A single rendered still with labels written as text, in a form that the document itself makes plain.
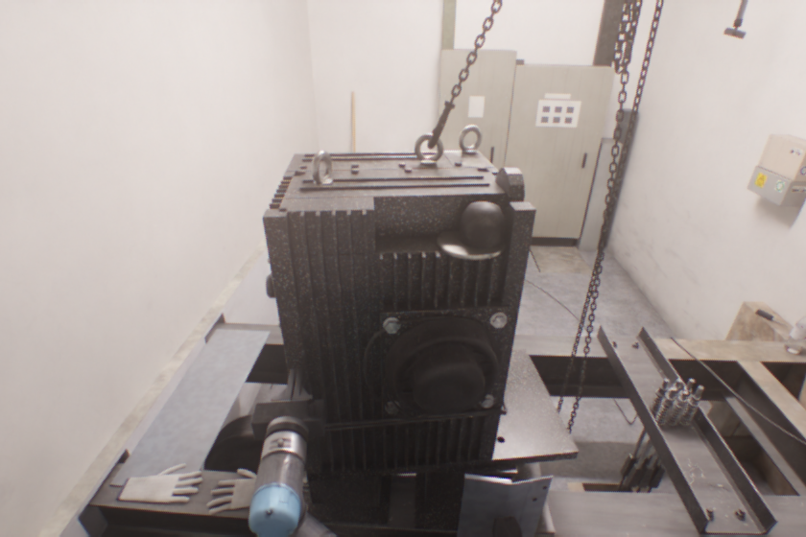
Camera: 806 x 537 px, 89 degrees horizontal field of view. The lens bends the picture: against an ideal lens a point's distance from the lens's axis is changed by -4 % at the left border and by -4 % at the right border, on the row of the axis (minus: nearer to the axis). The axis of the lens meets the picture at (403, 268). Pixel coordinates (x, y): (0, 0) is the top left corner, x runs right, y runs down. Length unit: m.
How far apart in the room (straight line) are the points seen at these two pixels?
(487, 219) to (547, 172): 3.31
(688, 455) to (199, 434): 1.68
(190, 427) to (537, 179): 3.36
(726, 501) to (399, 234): 1.32
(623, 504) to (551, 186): 3.06
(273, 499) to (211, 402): 1.11
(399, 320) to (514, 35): 3.45
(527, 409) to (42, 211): 1.47
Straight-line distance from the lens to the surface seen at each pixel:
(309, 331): 0.92
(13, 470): 1.51
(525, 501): 1.10
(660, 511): 1.63
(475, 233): 0.81
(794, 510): 1.86
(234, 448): 1.85
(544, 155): 4.05
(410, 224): 0.87
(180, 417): 1.81
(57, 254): 1.50
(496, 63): 3.84
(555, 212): 4.26
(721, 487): 1.77
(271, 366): 2.21
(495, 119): 3.90
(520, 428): 1.34
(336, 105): 4.15
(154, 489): 1.63
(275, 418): 0.85
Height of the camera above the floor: 1.90
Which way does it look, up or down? 30 degrees down
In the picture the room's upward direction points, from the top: straight up
